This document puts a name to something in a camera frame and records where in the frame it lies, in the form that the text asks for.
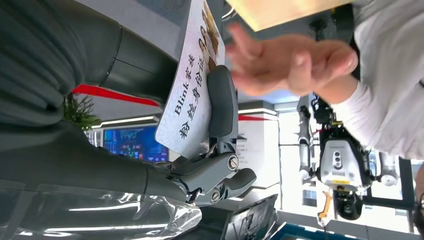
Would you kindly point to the green plant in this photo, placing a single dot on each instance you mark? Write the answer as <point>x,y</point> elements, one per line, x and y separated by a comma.
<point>79,112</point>

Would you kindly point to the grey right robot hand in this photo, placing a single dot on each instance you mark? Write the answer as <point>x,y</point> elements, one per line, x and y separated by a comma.
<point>82,185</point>

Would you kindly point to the grey laptop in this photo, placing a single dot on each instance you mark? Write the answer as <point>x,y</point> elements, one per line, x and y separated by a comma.
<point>248,220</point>

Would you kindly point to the person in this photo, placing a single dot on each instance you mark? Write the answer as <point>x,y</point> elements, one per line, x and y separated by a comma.
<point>391,82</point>

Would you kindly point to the blue display screen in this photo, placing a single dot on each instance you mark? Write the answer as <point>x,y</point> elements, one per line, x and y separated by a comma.
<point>136,144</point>

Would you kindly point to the humanoid robot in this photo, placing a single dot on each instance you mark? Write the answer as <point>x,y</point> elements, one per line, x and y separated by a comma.
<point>341,165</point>

